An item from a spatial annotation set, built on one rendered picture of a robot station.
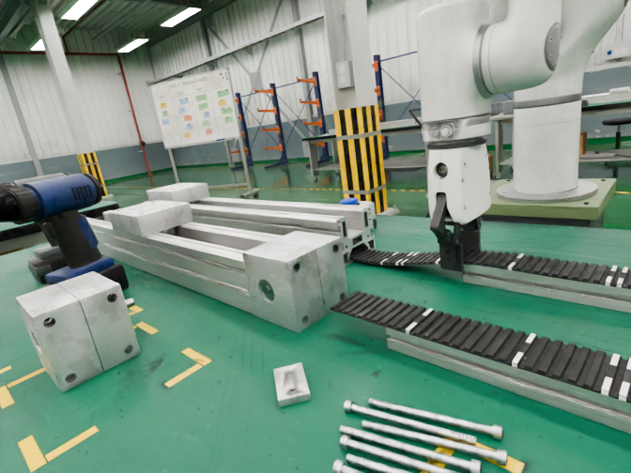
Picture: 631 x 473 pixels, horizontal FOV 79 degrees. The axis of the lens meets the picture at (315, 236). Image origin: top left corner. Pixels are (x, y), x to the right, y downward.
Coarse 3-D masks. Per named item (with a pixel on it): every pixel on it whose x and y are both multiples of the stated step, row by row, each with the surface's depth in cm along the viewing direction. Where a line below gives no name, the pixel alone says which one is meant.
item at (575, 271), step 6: (570, 264) 47; (576, 264) 47; (582, 264) 47; (564, 270) 46; (570, 270) 46; (576, 270) 46; (582, 270) 45; (564, 276) 45; (570, 276) 45; (576, 276) 44
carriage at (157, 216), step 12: (144, 204) 87; (156, 204) 84; (168, 204) 81; (180, 204) 79; (120, 216) 78; (132, 216) 74; (144, 216) 73; (156, 216) 75; (168, 216) 76; (180, 216) 78; (120, 228) 81; (132, 228) 75; (144, 228) 73; (156, 228) 75; (168, 228) 77
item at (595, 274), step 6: (594, 264) 46; (588, 270) 45; (594, 270) 45; (600, 270) 45; (606, 270) 45; (582, 276) 44; (588, 276) 44; (594, 276) 44; (600, 276) 43; (588, 282) 43; (594, 282) 43; (600, 282) 42
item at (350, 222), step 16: (192, 208) 97; (208, 208) 92; (224, 208) 89; (240, 208) 86; (256, 208) 91; (272, 208) 87; (288, 208) 83; (304, 208) 79; (320, 208) 76; (336, 208) 73; (352, 208) 71; (368, 208) 71; (208, 224) 94; (224, 224) 89; (240, 224) 84; (256, 224) 80; (272, 224) 78; (288, 224) 75; (304, 224) 70; (320, 224) 67; (336, 224) 64; (352, 224) 71; (368, 224) 71; (352, 240) 71; (368, 240) 71
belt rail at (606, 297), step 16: (480, 272) 52; (496, 272) 51; (512, 272) 49; (512, 288) 50; (528, 288) 48; (544, 288) 47; (560, 288) 46; (576, 288) 45; (592, 288) 44; (608, 288) 42; (624, 288) 41; (592, 304) 44; (608, 304) 43; (624, 304) 42
